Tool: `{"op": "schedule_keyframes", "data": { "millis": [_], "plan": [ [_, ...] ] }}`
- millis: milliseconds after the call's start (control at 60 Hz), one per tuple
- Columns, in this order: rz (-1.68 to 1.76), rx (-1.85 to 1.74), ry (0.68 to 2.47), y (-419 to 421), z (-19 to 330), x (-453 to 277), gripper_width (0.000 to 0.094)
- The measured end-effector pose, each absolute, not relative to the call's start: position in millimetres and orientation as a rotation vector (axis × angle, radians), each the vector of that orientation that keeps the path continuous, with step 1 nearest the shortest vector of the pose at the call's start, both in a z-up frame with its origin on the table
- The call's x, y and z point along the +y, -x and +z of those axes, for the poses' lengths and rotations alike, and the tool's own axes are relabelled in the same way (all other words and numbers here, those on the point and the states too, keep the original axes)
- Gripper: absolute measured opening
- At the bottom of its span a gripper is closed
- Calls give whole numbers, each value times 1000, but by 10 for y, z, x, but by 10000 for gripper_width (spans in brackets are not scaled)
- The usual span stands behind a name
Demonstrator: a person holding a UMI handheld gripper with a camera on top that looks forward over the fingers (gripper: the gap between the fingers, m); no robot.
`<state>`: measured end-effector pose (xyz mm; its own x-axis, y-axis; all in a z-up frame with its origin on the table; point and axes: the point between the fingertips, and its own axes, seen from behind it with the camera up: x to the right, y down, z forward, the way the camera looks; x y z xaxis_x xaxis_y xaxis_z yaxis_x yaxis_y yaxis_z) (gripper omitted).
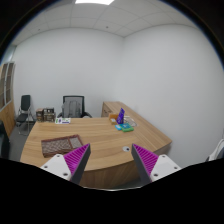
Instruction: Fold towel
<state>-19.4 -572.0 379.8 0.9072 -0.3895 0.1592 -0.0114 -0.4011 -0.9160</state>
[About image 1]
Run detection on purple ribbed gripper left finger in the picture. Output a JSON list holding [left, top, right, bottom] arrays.
[[41, 144, 91, 184]]

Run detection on desk cable grommet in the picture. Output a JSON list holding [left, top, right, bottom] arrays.
[[122, 146, 130, 152]]

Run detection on clear plastic container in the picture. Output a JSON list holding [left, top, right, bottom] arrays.
[[124, 116, 137, 127]]

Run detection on grey mesh office chair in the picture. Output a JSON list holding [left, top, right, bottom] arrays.
[[57, 95, 91, 118]]

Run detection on wooden bookshelf cabinet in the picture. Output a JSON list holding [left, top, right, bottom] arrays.
[[0, 62, 15, 135]]

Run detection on black folding chair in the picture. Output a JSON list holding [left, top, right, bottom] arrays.
[[16, 95, 35, 136]]

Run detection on wooden L-shaped desk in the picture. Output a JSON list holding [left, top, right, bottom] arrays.
[[20, 102, 172, 189]]

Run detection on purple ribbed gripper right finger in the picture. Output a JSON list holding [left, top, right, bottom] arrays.
[[131, 144, 180, 185]]

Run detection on brown patterned towel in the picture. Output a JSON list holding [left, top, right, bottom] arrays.
[[41, 135, 83, 158]]

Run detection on orange box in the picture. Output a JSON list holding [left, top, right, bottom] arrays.
[[109, 114, 118, 125]]

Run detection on dark storage boxes stack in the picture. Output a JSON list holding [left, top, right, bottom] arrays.
[[36, 107, 55, 122]]

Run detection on white flat packet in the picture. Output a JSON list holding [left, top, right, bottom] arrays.
[[55, 118, 71, 124]]

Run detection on blue flat box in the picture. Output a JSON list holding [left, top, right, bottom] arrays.
[[115, 124, 131, 130]]

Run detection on ceiling light panel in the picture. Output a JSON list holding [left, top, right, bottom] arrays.
[[75, 0, 114, 5]]

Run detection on green flat box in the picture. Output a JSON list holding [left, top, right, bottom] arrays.
[[122, 127, 134, 132]]

